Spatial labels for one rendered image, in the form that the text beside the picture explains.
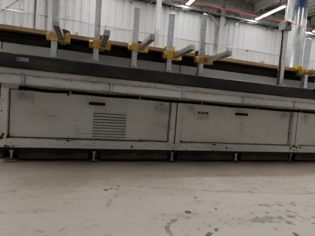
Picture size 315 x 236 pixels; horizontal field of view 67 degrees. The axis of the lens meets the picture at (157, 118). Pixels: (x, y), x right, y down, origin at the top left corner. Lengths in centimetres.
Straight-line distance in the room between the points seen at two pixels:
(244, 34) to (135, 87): 979
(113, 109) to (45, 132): 51
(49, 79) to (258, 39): 1060
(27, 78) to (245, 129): 180
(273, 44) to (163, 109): 1041
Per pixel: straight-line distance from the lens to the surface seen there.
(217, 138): 220
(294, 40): 689
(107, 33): 137
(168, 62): 173
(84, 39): 182
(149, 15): 959
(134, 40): 169
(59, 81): 165
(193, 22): 1020
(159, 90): 172
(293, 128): 268
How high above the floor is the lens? 46
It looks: 3 degrees down
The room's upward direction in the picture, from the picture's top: 4 degrees clockwise
